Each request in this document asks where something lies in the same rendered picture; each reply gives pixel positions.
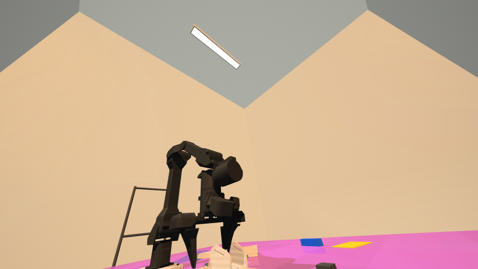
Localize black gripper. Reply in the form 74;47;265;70
169;188;245;269

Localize blue rectangular block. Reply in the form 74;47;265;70
300;238;324;247

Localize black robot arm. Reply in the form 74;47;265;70
145;141;243;269

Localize yellow flat rectangular plate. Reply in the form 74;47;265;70
332;242;372;248

